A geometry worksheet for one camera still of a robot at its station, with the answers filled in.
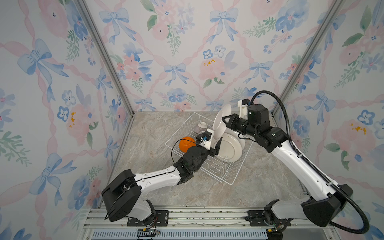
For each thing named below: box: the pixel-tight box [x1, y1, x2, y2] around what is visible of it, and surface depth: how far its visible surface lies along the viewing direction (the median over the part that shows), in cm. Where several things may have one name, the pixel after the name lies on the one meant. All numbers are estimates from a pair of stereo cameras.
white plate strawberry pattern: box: [217, 133, 243, 163], surface depth 86 cm
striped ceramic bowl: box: [194, 121, 208, 134], surface depth 105 cm
